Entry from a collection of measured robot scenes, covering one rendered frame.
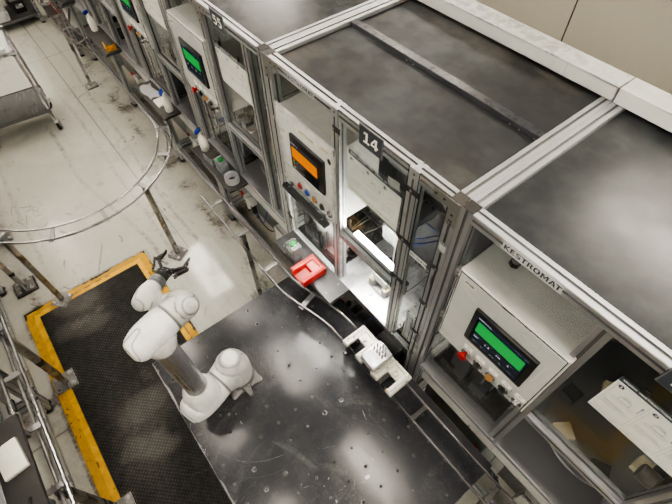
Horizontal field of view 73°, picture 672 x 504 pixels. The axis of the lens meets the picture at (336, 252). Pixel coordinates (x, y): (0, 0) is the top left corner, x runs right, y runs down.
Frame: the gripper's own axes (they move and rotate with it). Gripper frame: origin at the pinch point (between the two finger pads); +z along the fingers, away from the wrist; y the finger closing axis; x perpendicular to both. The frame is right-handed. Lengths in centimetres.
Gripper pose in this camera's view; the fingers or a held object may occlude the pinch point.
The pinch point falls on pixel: (177, 256)
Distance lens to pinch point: 267.3
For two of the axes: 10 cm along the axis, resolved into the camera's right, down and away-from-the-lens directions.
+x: -2.6, 7.5, 6.1
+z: 1.9, -5.9, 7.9
